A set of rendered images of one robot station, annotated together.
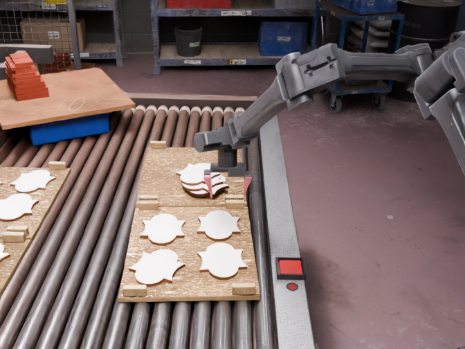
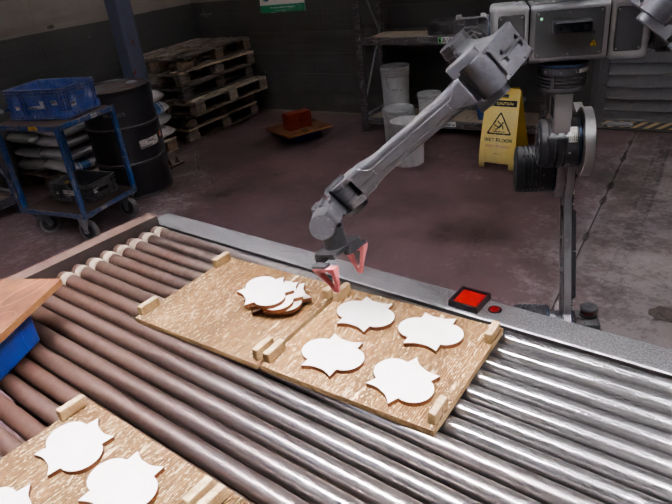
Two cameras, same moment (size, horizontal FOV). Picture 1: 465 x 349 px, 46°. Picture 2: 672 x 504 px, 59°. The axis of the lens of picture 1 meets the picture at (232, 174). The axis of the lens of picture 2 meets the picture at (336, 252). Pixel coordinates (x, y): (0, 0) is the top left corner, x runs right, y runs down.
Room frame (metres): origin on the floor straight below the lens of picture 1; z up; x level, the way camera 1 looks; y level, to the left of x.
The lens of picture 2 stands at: (0.60, 0.95, 1.72)
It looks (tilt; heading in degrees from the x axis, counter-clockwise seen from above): 27 degrees down; 311
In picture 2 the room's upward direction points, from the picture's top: 7 degrees counter-clockwise
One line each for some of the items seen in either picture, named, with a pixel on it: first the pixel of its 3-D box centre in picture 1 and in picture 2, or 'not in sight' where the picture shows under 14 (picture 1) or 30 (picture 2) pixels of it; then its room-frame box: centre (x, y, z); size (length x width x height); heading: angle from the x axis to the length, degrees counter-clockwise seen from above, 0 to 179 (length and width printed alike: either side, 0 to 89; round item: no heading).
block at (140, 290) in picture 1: (135, 290); (438, 409); (1.02, 0.23, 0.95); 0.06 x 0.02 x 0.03; 94
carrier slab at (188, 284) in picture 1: (191, 248); (383, 349); (1.23, 0.11, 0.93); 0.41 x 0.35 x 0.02; 4
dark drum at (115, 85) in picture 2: (418, 47); (126, 139); (5.08, -1.72, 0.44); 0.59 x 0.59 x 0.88
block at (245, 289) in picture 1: (243, 289); (492, 331); (1.04, -0.04, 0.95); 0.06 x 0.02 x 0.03; 94
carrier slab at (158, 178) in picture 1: (192, 175); (241, 304); (1.65, 0.14, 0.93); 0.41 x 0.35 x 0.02; 3
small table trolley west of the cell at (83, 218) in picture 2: (350, 51); (66, 168); (4.84, -1.03, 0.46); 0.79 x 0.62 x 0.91; 7
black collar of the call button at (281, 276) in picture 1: (290, 268); (469, 299); (1.16, -0.16, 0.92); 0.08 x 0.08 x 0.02; 0
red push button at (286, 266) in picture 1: (290, 269); (469, 300); (1.16, -0.16, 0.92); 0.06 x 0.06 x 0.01; 0
